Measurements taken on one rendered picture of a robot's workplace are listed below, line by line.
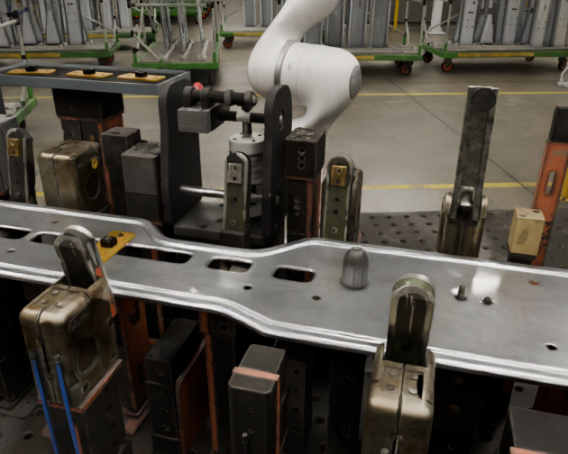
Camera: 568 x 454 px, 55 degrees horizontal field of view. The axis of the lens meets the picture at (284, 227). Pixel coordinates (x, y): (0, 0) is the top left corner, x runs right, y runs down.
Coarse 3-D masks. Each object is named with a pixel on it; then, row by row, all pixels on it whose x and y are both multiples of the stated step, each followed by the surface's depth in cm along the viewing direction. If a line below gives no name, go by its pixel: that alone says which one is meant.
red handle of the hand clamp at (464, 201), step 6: (462, 186) 75; (468, 186) 74; (462, 192) 74; (468, 192) 74; (462, 198) 74; (468, 198) 73; (462, 204) 73; (468, 204) 73; (462, 210) 74; (468, 210) 74
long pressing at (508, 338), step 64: (0, 256) 73; (192, 256) 73; (256, 256) 73; (320, 256) 73; (384, 256) 73; (448, 256) 73; (256, 320) 61; (320, 320) 60; (384, 320) 60; (448, 320) 60; (512, 320) 60
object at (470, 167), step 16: (480, 96) 66; (496, 96) 68; (464, 112) 71; (480, 112) 70; (464, 128) 70; (480, 128) 71; (464, 144) 71; (480, 144) 71; (464, 160) 72; (480, 160) 72; (464, 176) 73; (480, 176) 71; (480, 192) 72
